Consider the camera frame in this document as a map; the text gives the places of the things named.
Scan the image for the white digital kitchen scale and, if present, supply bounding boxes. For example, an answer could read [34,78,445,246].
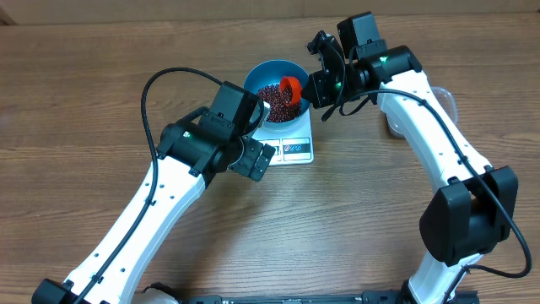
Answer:
[253,110,315,166]

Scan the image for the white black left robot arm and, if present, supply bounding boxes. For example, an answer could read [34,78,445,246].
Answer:
[31,82,275,304]

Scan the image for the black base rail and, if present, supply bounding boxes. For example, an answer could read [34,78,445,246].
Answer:
[143,290,480,304]

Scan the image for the clear plastic container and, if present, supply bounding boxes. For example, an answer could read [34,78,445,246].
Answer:
[386,86,458,138]

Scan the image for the teal plastic bowl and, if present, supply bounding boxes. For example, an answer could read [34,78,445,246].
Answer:
[243,60,310,132]

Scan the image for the red beans in bowl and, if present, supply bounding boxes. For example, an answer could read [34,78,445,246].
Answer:
[257,84,300,123]

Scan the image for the orange scoop with blue handle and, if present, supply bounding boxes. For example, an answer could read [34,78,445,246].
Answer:
[279,76,302,106]

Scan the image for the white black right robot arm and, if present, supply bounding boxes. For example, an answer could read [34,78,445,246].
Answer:
[302,12,518,303]

